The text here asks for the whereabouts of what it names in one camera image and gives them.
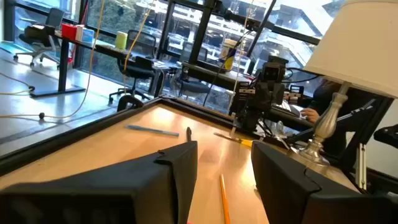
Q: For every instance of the black office chair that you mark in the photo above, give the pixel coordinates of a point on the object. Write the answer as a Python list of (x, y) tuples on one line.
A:
[(138, 67), (43, 34)]

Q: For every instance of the white box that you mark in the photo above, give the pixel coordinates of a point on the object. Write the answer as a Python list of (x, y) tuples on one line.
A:
[(79, 33)]

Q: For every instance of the light blue box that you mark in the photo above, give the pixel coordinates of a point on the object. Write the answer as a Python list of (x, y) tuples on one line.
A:
[(88, 35)]

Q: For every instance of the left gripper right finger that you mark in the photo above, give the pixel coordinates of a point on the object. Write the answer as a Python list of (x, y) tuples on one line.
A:
[(295, 199)]

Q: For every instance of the white shade silver table lamp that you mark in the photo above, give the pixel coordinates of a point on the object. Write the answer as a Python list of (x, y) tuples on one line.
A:
[(357, 43)]

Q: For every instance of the small black ball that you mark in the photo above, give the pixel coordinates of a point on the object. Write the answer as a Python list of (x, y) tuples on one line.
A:
[(41, 115)]

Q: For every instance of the orange pencil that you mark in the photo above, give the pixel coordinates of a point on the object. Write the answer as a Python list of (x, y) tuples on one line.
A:
[(224, 199)]

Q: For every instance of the red box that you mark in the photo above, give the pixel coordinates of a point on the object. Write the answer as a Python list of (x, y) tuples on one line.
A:
[(68, 31)]

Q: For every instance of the silver metal bracket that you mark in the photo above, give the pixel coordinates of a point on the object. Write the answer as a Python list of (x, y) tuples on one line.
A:
[(361, 168)]

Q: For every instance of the person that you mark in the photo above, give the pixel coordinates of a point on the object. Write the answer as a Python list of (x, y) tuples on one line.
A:
[(329, 96)]

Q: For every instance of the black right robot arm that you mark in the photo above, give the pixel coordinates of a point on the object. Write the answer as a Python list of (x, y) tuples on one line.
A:
[(252, 112)]

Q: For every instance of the black office desk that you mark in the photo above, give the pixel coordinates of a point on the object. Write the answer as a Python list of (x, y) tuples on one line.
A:
[(63, 62)]

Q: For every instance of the white yellow cup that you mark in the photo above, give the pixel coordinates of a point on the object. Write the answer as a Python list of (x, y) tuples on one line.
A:
[(229, 54)]

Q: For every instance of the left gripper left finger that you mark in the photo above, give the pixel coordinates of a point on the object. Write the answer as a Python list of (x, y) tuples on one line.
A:
[(124, 193)]

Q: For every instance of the person's hand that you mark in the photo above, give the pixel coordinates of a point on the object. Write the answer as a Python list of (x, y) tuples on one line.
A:
[(311, 115)]

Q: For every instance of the blue pen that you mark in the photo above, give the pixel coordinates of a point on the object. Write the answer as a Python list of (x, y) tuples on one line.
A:
[(152, 130)]

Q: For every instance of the yellow green cylinder container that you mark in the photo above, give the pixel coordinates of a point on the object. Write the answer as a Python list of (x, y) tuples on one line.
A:
[(121, 40)]

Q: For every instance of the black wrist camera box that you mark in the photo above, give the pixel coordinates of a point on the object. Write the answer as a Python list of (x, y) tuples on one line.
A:
[(273, 72)]

